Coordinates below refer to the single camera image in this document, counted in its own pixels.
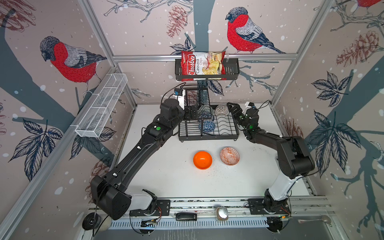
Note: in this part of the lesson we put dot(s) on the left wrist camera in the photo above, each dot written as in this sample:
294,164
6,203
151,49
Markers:
179,95

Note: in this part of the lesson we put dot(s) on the metal spoon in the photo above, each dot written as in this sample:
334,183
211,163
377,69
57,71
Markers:
324,218

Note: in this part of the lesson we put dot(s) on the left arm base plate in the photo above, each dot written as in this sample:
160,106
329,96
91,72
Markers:
163,207

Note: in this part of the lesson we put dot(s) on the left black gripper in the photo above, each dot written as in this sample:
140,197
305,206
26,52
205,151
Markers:
188,116

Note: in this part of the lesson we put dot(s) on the small black box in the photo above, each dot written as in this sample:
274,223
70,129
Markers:
185,216

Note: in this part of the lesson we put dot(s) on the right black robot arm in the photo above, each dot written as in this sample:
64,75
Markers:
293,157

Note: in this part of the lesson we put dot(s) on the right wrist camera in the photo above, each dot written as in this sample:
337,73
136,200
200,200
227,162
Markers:
250,105

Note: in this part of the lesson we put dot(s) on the white wire wall basket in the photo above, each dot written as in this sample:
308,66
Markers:
98,113

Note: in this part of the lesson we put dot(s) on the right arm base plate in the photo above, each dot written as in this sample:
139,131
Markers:
255,206

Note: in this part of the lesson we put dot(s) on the silver round button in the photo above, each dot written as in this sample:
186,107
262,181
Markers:
222,213

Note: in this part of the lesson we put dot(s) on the blue white rimmed bowl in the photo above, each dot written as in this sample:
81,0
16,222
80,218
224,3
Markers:
206,116

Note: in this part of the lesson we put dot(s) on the black round knob device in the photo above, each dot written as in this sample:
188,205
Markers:
96,222

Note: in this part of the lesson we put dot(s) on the dark blue patterned bowl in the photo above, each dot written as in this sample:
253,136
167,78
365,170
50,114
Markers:
206,126

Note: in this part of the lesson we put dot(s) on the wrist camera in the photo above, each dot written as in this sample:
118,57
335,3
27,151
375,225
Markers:
250,105
179,95

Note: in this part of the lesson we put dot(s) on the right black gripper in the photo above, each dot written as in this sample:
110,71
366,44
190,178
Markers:
236,108

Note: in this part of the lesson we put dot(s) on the orange plastic bowl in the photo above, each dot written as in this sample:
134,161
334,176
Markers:
202,160

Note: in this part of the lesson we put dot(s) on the red white patterned bowl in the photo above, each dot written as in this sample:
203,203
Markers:
229,156

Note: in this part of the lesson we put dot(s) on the black wire dish rack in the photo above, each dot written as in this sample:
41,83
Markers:
226,129

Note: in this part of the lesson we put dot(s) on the black wall shelf basket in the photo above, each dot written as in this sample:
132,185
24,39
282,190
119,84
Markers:
231,67

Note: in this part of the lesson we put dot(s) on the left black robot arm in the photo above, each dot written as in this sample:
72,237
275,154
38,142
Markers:
109,191

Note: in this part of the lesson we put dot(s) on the red cassava chips bag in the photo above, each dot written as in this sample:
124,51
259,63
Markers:
202,63

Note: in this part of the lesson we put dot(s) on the white brown patterned bowl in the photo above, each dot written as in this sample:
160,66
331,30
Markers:
221,111

